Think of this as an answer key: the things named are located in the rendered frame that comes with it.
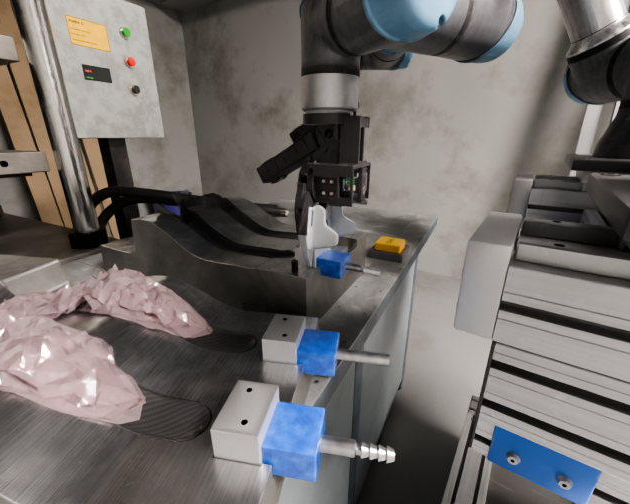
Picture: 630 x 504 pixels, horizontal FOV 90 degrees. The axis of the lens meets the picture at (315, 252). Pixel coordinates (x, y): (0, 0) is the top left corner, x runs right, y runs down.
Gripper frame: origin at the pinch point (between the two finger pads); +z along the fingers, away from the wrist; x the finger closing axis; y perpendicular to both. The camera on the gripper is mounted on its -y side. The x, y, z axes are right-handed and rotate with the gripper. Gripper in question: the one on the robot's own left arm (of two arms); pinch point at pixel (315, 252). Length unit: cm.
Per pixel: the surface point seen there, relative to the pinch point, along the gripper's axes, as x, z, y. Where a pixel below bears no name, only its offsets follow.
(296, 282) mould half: -6.9, 2.3, 0.6
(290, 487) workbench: -15.4, 31.0, 4.1
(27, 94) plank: 93, -45, -293
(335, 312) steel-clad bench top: 0.7, 10.4, 3.6
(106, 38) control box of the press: 28, -44, -85
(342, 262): -1.5, 0.2, 5.4
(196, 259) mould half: -6.9, 2.4, -19.1
